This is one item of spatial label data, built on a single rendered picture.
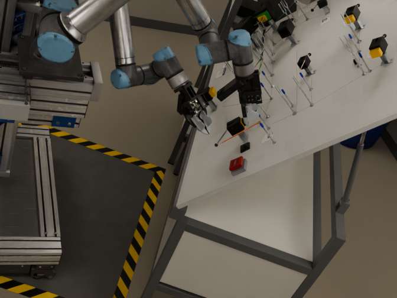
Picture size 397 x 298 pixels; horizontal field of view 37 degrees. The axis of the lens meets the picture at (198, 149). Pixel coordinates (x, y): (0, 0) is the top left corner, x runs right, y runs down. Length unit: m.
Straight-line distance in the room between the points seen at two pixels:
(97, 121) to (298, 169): 1.53
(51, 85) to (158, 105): 1.98
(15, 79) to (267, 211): 1.13
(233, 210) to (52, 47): 0.98
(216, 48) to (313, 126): 0.43
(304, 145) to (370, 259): 1.95
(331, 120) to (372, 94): 0.16
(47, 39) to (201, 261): 1.06
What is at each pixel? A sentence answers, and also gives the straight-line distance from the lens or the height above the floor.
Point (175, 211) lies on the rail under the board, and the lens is 2.25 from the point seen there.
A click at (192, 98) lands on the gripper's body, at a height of 1.20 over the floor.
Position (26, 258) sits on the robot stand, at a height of 0.19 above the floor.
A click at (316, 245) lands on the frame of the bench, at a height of 0.80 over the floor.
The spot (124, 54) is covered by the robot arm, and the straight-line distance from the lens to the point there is 2.20.
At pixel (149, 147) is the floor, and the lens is 3.78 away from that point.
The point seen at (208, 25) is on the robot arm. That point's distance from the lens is 2.15.
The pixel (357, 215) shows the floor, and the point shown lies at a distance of 4.12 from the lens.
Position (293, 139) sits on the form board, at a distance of 2.10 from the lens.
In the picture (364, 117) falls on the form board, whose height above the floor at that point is 1.48.
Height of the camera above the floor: 2.43
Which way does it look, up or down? 38 degrees down
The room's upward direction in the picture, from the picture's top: 24 degrees clockwise
